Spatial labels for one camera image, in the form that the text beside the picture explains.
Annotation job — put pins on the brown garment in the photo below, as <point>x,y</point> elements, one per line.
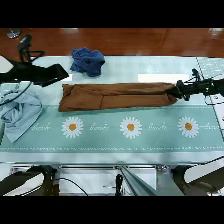
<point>116,96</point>

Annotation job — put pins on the dark blue garment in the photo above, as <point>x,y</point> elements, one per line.
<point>87,61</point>

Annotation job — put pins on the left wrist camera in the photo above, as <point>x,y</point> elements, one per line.
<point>25,43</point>

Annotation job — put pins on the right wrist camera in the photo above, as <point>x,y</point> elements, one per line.
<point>196,75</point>

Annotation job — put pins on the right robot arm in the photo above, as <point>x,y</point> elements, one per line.
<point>206,85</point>

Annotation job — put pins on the silver frame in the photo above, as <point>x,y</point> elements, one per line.
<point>140,183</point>

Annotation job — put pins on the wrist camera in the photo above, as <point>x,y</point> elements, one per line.
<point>196,75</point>
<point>25,43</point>

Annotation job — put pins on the light blue garment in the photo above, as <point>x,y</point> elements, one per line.
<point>20,116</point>

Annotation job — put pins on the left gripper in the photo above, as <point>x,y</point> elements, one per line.
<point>50,74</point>

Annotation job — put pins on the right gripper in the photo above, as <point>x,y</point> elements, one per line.
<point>180,90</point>

